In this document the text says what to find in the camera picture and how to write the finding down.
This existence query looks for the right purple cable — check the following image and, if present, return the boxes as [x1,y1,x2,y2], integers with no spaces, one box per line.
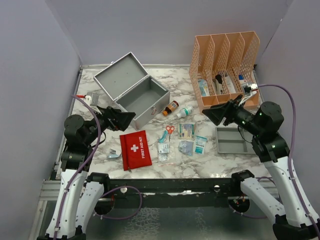
[232,84,320,233]

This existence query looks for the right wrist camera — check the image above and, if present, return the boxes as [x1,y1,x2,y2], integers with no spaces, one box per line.
[239,83,258,106]

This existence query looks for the teal bandage roll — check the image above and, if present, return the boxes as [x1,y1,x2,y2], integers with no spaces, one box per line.
[158,130,168,143]

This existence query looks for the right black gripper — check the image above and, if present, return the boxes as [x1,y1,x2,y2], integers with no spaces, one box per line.
[203,93,263,136]

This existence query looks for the brown medicine bottle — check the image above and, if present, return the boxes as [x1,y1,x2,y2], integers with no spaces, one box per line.
[162,100,179,117]

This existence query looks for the red blue medicine box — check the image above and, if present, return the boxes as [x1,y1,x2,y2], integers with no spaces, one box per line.
[238,74,248,89]

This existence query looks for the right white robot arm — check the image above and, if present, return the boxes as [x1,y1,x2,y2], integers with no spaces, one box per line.
[202,98,320,240]

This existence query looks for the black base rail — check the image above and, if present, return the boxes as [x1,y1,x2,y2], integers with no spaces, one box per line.
[87,173,250,214]

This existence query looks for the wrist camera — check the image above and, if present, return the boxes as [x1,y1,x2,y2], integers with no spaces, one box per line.
[83,92,99,107]
[239,83,258,106]

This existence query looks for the orange scissors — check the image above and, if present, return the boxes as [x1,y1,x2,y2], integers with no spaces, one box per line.
[166,125,175,141]

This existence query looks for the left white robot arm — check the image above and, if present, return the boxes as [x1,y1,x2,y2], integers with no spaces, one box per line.
[38,106,136,240]

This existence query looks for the silver foil packet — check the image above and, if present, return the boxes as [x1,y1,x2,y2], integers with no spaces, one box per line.
[178,140,194,156]

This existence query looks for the white green bottle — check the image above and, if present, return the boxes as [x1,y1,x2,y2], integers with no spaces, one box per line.
[176,105,193,119]

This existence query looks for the black white thermometer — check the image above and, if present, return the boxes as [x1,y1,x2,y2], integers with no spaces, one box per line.
[212,74,223,95]

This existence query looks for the gauze packet beige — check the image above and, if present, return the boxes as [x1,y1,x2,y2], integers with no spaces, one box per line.
[178,123,197,140]

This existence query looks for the small clear pill packets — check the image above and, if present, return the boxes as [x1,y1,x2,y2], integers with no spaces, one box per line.
[157,143,170,162]

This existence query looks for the red first aid pouch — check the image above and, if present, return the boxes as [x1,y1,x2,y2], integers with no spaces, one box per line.
[119,130,152,171]

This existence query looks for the grey plastic tray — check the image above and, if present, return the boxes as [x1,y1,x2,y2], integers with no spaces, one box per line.
[215,126,255,155]

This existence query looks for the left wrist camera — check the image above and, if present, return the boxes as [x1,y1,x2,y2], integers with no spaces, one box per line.
[83,92,99,107]

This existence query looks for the teal white gauze sachet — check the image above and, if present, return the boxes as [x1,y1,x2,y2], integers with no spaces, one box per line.
[194,135,207,155]

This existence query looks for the peach file organizer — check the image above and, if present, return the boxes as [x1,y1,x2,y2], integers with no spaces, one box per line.
[189,31,260,111]

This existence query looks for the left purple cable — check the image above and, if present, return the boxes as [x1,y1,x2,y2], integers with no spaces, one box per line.
[52,94,143,233]

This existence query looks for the silver metal case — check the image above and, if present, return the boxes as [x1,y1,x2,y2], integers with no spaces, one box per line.
[93,52,170,130]

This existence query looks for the teal medicine box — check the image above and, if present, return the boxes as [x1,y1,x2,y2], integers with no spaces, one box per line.
[197,79,210,97]

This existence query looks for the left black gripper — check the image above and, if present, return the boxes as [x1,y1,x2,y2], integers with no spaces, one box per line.
[84,104,136,145]

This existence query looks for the white medicine box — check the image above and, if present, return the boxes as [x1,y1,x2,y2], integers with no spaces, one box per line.
[225,76,237,94]

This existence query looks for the purple cable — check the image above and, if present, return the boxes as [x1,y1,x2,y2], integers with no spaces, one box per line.
[52,94,143,233]
[232,84,320,233]

